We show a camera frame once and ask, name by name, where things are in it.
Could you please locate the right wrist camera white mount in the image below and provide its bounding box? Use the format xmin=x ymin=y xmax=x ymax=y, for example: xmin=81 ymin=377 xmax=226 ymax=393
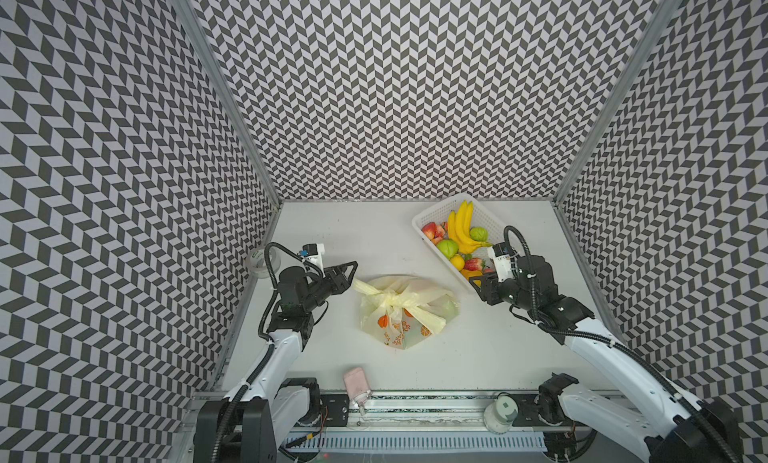
xmin=487 ymin=243 xmax=518 ymax=282

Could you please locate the white green small bottle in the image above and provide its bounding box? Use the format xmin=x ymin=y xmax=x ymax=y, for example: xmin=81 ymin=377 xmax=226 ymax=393
xmin=483 ymin=393 xmax=519 ymax=434

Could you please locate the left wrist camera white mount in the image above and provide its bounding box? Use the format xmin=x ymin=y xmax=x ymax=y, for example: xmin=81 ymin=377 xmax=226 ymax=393
xmin=299 ymin=243 xmax=325 ymax=277

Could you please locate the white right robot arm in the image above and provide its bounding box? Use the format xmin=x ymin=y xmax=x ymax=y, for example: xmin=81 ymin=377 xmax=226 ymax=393
xmin=468 ymin=256 xmax=743 ymax=462

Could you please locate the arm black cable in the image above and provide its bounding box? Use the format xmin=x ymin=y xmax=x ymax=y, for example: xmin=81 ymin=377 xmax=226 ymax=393
xmin=502 ymin=225 xmax=739 ymax=463
xmin=209 ymin=241 xmax=328 ymax=463

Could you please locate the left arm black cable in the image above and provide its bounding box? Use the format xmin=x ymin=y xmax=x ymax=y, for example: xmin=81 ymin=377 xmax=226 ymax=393
xmin=209 ymin=241 xmax=328 ymax=463

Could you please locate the yellow fake mango small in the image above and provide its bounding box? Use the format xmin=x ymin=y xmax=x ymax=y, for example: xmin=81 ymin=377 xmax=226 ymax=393
xmin=460 ymin=269 xmax=483 ymax=280

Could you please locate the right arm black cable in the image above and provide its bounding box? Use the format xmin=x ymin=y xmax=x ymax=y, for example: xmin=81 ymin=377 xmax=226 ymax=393
xmin=502 ymin=225 xmax=739 ymax=463

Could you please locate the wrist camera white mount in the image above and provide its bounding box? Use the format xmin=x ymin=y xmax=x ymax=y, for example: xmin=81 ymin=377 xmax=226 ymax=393
xmin=299 ymin=243 xmax=325 ymax=277
xmin=487 ymin=243 xmax=518 ymax=282

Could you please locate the white vent grille strip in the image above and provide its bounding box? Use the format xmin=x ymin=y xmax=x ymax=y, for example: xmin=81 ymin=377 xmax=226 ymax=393
xmin=290 ymin=432 xmax=547 ymax=454

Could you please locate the yellow fake lemon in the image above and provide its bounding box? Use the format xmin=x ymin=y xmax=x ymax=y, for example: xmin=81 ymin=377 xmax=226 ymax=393
xmin=449 ymin=253 xmax=465 ymax=271

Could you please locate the white plastic basket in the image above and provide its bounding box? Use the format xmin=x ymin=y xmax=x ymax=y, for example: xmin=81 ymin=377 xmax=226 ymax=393
xmin=411 ymin=193 xmax=504 ymax=291

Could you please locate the aluminium corner post left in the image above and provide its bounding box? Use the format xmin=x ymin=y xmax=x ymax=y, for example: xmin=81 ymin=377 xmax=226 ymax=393
xmin=169 ymin=0 xmax=282 ymax=207

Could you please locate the aluminium corner post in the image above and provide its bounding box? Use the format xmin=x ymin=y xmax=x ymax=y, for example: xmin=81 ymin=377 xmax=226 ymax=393
xmin=552 ymin=0 xmax=683 ymax=207
xmin=169 ymin=0 xmax=282 ymax=207

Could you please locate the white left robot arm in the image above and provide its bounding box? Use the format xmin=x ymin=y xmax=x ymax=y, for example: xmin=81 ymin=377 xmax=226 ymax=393
xmin=193 ymin=261 xmax=358 ymax=462

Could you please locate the red fake peach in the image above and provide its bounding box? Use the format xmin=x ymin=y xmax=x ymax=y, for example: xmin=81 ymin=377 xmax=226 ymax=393
xmin=464 ymin=258 xmax=485 ymax=271
xmin=421 ymin=222 xmax=446 ymax=244

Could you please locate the pink cloth pad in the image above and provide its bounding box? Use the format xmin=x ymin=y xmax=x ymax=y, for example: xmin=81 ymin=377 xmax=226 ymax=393
xmin=343 ymin=367 xmax=372 ymax=407

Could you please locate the clear tape roll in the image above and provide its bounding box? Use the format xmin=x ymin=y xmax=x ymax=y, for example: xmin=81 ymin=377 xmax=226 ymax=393
xmin=245 ymin=247 xmax=280 ymax=279

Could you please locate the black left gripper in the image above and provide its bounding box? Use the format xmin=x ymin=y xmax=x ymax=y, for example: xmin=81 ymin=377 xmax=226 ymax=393
xmin=301 ymin=260 xmax=358 ymax=312

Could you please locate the yellow fake banana bunch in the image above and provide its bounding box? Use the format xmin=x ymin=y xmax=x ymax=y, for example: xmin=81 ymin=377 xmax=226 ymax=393
xmin=447 ymin=201 xmax=491 ymax=254

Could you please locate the green fake custard apple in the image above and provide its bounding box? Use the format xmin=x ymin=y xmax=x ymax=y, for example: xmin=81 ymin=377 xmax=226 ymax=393
xmin=469 ymin=226 xmax=489 ymax=242
xmin=436 ymin=238 xmax=459 ymax=260

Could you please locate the aluminium corner post right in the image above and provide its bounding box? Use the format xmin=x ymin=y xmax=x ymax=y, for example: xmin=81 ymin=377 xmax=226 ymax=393
xmin=552 ymin=0 xmax=683 ymax=207

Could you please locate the translucent cream plastic bag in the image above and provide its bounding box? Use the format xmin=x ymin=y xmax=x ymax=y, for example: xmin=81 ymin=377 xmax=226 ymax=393
xmin=352 ymin=275 xmax=459 ymax=350

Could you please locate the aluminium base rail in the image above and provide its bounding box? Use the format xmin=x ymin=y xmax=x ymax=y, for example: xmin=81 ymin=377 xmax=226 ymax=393
xmin=269 ymin=383 xmax=591 ymax=432

